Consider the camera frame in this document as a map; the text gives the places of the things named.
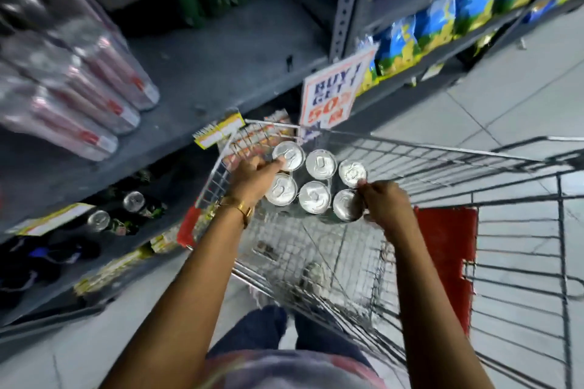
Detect person's left hand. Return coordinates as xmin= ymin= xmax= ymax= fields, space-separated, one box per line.
xmin=226 ymin=156 xmax=287 ymax=215

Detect group of clear plastic bottles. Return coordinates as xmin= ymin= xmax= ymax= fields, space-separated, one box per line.
xmin=0 ymin=0 xmax=161 ymax=162

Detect silver wire shopping cart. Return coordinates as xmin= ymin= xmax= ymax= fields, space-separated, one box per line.
xmin=176 ymin=119 xmax=584 ymax=389

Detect person's right forearm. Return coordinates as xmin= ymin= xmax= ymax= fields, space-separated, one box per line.
xmin=382 ymin=222 xmax=497 ymax=389

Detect person's dark blue trousers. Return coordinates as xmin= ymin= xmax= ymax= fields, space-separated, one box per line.
xmin=205 ymin=303 xmax=371 ymax=369

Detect gold wrist bracelet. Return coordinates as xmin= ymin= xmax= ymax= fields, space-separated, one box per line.
xmin=218 ymin=196 xmax=254 ymax=229

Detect yellow shelf price tag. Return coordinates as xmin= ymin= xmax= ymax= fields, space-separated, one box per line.
xmin=7 ymin=202 xmax=96 ymax=238
xmin=193 ymin=112 xmax=246 ymax=150
xmin=149 ymin=225 xmax=181 ymax=253
xmin=74 ymin=247 xmax=154 ymax=297

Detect person's patterned shirt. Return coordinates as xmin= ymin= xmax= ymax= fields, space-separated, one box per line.
xmin=200 ymin=349 xmax=385 ymax=389

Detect person's right hand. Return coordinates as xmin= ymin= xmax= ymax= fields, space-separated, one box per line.
xmin=355 ymin=179 xmax=417 ymax=244

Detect person's left forearm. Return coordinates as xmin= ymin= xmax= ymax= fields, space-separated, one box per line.
xmin=99 ymin=207 xmax=251 ymax=389

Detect white sneaker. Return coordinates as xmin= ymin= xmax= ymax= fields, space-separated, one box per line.
xmin=299 ymin=261 xmax=327 ymax=299

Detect red plastic cart corner bumper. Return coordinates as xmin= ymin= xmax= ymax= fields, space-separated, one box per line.
xmin=176 ymin=206 xmax=204 ymax=249

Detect red plastic cart seat flap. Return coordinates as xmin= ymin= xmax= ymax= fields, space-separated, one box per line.
xmin=412 ymin=205 xmax=479 ymax=336

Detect white promotional sign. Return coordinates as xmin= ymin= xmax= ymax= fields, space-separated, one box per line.
xmin=299 ymin=44 xmax=380 ymax=131

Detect group of dark bottles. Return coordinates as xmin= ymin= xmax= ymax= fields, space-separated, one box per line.
xmin=0 ymin=233 xmax=102 ymax=310

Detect six-pack of silver cans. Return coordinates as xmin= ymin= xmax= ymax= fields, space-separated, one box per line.
xmin=263 ymin=140 xmax=369 ymax=224

